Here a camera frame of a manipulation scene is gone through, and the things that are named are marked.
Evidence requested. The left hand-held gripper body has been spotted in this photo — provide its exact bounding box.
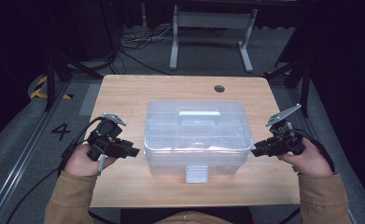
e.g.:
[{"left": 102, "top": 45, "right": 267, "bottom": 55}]
[{"left": 86, "top": 112, "right": 128, "bottom": 175}]

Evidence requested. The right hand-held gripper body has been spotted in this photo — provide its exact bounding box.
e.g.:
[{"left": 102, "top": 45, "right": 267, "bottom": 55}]
[{"left": 265, "top": 103, "right": 305, "bottom": 157}]

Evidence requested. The clear plastic storage box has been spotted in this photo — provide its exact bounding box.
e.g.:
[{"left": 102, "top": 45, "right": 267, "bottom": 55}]
[{"left": 143, "top": 99, "right": 255, "bottom": 185}]

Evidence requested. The person's right hand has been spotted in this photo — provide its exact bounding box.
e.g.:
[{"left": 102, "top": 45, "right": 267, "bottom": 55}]
[{"left": 277, "top": 137, "right": 333, "bottom": 177}]

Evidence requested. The person's left hand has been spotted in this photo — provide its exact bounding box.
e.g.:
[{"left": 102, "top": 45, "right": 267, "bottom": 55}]
[{"left": 63, "top": 143, "right": 118, "bottom": 178}]

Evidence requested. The black tripod stand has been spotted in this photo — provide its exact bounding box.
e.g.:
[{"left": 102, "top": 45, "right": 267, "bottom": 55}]
[
  {"left": 43, "top": 50, "right": 105, "bottom": 113},
  {"left": 262, "top": 59, "right": 312, "bottom": 118}
]

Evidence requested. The yellow black hazard tape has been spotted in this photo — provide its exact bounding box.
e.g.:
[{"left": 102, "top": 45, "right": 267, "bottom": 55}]
[{"left": 30, "top": 75, "right": 74, "bottom": 101}]

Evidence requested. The person's tan jacket torso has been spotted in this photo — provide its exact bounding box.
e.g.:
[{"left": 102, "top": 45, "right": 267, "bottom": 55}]
[{"left": 153, "top": 211, "right": 231, "bottom": 224}]

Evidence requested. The aluminium floor rail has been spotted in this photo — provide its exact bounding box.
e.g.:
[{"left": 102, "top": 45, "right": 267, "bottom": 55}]
[
  {"left": 287, "top": 90, "right": 357, "bottom": 224},
  {"left": 0, "top": 82, "right": 71, "bottom": 224}
]

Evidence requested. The right hand-held gripper black cable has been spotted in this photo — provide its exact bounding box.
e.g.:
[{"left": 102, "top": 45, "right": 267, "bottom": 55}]
[{"left": 290, "top": 128, "right": 336, "bottom": 173}]

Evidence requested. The hand-held gripper black cable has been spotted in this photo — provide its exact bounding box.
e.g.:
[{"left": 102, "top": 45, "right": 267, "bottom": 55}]
[
  {"left": 290, "top": 128, "right": 336, "bottom": 173},
  {"left": 5, "top": 116, "right": 105, "bottom": 224}
]

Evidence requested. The left hand-held gripper black cable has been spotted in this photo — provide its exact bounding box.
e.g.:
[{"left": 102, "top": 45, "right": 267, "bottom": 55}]
[{"left": 5, "top": 116, "right": 105, "bottom": 224}]

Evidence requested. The tangle of floor cables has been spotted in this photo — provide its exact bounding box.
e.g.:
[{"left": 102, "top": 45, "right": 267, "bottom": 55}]
[{"left": 111, "top": 24, "right": 228, "bottom": 76}]

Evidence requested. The white metal desk frame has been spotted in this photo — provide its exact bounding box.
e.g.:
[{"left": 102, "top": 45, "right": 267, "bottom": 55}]
[{"left": 169, "top": 4, "right": 259, "bottom": 74}]

